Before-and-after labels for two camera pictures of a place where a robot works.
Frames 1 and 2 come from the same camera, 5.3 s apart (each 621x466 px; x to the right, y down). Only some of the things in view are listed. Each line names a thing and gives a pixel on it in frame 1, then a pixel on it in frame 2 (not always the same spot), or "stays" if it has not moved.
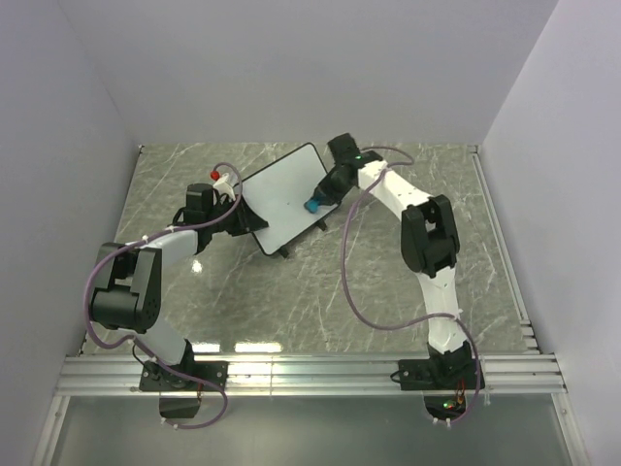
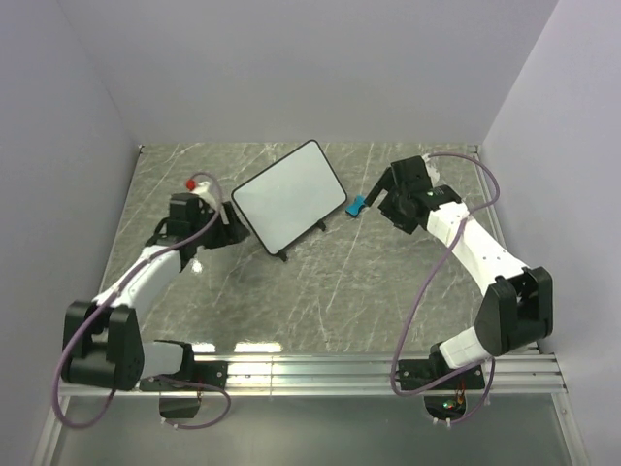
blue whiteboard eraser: [312, 206] -> [354, 208]
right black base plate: [440, 375] stays
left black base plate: [155, 378] stays
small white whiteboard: [277, 194] stays
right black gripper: [331, 198] -> [387, 183]
